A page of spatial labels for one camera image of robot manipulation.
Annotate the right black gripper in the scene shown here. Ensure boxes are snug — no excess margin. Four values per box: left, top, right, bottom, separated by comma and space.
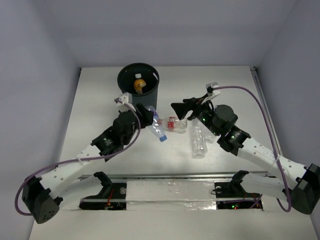
171, 93, 221, 137

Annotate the red label clear bottle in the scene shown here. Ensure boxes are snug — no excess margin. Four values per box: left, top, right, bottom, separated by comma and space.
161, 116, 188, 133

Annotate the colourful label blue cap bottle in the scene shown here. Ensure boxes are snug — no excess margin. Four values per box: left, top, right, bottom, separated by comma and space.
146, 105, 167, 142

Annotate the orange juice bottle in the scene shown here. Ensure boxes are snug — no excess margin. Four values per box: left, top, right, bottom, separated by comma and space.
133, 73, 147, 95

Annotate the blue label water bottle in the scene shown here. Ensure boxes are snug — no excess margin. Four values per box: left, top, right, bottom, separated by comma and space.
205, 133, 216, 143

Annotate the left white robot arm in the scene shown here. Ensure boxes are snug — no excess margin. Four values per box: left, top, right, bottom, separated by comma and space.
16, 103, 154, 224

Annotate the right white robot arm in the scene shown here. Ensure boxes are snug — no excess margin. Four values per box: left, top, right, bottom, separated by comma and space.
171, 97, 320, 215

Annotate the black plastic waste bin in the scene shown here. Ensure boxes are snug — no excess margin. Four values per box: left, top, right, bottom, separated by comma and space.
117, 62, 160, 109

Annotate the clear unlabelled plastic bottle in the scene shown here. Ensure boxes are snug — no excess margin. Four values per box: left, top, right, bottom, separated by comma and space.
191, 119, 208, 159

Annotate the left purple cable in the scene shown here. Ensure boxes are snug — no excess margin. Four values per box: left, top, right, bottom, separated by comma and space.
14, 98, 142, 216

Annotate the purple cable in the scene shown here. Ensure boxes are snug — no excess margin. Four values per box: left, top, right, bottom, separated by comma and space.
14, 98, 142, 216
214, 85, 293, 213

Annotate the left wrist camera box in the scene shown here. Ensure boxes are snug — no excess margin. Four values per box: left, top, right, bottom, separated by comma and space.
114, 92, 133, 107

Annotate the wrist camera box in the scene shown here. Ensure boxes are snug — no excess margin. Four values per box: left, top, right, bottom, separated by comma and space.
114, 92, 133, 107
205, 82, 221, 100

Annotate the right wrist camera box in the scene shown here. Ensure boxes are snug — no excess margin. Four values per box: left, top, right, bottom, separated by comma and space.
205, 82, 221, 100

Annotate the metal rail front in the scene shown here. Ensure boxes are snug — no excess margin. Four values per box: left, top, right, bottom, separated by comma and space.
51, 171, 288, 180

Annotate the metal rail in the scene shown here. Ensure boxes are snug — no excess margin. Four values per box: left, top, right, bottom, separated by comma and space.
51, 171, 288, 180
250, 66, 283, 156

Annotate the metal rail right side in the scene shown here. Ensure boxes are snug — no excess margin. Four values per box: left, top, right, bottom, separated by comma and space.
250, 66, 283, 156

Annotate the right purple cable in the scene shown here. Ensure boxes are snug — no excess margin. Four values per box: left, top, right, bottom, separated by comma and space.
214, 85, 293, 213

